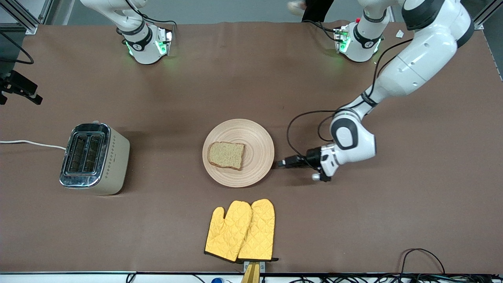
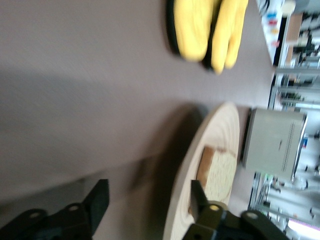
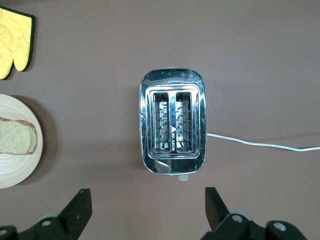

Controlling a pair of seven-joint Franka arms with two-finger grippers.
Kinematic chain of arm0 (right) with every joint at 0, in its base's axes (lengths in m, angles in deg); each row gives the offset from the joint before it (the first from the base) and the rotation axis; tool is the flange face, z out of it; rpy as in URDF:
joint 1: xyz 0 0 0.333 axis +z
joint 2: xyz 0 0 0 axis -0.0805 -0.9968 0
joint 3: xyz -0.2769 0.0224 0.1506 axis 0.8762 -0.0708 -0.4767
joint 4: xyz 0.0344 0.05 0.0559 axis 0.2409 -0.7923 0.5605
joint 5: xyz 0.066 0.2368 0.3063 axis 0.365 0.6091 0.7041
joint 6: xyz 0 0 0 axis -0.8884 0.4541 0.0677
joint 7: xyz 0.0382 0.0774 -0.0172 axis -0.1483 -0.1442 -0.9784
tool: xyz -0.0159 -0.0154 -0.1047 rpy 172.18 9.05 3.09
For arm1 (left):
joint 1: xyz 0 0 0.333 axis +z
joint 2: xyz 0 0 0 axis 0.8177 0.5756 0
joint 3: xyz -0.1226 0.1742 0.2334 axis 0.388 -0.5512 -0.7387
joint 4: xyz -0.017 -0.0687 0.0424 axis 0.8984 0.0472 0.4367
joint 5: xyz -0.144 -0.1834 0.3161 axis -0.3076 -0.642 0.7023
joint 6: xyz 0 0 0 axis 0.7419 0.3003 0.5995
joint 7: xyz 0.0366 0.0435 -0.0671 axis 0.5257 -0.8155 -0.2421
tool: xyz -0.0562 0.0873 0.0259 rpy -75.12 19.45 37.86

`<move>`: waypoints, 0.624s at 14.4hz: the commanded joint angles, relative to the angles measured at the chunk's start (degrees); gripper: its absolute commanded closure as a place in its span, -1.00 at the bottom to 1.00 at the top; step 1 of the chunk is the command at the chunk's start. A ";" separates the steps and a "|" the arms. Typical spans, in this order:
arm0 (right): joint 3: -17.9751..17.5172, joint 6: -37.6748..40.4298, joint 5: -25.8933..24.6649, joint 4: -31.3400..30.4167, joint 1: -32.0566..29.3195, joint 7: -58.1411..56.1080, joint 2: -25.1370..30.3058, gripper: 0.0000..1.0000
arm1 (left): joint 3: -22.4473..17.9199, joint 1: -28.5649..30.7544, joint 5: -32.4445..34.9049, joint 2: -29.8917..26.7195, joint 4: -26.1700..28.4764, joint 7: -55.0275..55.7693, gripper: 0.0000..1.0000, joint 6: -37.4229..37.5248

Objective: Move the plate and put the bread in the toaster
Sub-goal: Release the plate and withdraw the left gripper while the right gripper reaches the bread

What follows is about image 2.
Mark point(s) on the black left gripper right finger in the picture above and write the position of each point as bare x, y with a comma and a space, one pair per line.
225, 225

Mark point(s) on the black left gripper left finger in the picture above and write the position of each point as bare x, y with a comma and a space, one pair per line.
62, 222

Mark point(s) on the brown bread slice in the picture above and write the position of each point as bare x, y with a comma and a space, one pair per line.
220, 172

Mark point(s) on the round wooden plate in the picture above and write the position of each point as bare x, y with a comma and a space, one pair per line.
220, 130

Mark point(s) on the beige chrome two-slot toaster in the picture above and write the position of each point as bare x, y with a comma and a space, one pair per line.
270, 140

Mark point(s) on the brown table cloth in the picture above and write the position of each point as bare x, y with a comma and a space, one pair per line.
75, 75

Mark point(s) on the yellow quilted oven mitt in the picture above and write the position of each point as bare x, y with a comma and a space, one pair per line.
192, 30
232, 32

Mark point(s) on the aluminium frame rack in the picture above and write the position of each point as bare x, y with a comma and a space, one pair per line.
287, 71

